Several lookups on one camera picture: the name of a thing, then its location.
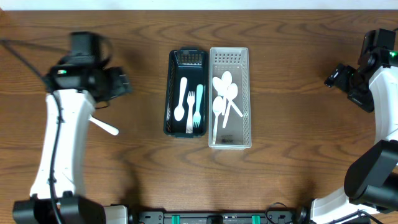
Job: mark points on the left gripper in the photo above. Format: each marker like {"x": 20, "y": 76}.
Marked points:
{"x": 119, "y": 82}

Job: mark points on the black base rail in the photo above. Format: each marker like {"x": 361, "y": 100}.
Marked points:
{"x": 202, "y": 217}

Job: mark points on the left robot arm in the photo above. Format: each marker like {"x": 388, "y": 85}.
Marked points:
{"x": 58, "y": 192}

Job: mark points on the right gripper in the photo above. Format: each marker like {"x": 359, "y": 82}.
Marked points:
{"x": 341, "y": 78}

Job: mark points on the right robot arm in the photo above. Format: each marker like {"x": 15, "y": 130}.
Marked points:
{"x": 370, "y": 185}

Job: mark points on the clear plastic basket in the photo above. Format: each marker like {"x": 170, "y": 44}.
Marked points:
{"x": 237, "y": 133}

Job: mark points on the mint green plastic fork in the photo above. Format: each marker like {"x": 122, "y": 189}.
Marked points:
{"x": 197, "y": 115}

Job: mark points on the white fork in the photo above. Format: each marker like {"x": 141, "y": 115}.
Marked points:
{"x": 105, "y": 126}
{"x": 190, "y": 101}

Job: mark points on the white spoon group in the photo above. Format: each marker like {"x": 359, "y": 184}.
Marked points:
{"x": 231, "y": 94}
{"x": 217, "y": 109}
{"x": 221, "y": 90}

